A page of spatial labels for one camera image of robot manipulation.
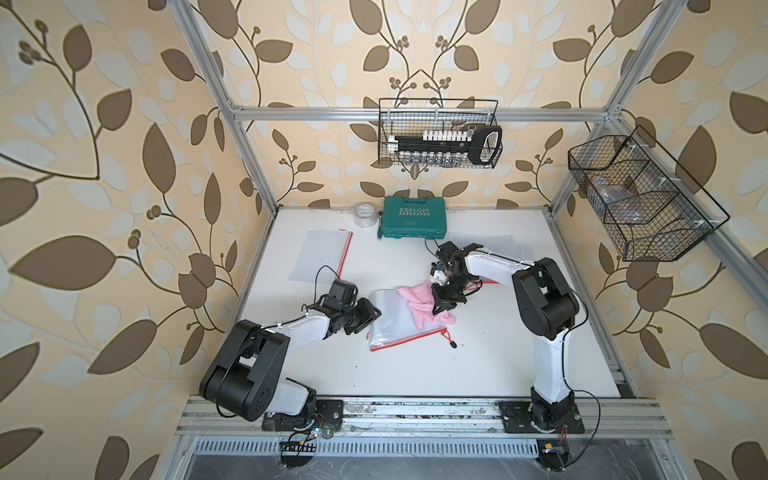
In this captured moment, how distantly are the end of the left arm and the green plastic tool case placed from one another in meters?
0.36

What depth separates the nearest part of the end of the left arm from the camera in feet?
2.26

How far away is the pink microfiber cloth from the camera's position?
0.90 m

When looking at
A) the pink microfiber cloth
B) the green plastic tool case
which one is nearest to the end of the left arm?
the pink microfiber cloth

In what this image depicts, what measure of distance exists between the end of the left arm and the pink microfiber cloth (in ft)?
0.52

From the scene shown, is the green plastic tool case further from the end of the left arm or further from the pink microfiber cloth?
the end of the left arm

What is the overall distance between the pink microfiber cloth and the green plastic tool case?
0.22 meters

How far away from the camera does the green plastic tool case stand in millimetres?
1106
